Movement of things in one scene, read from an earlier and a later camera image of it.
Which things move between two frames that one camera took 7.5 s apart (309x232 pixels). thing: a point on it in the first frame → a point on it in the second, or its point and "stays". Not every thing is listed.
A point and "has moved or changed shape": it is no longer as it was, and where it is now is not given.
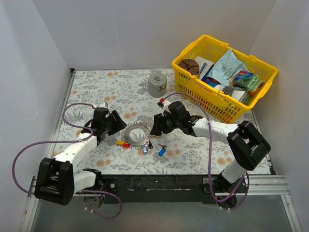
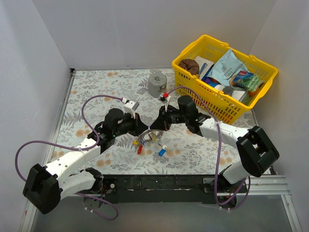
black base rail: x=161 y=189 stays
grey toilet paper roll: x=157 y=83 stays
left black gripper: x=112 y=121 → x=136 y=123
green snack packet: x=248 y=80 stays
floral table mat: x=133 y=94 stays
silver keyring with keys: x=146 y=143 has moved or changed shape
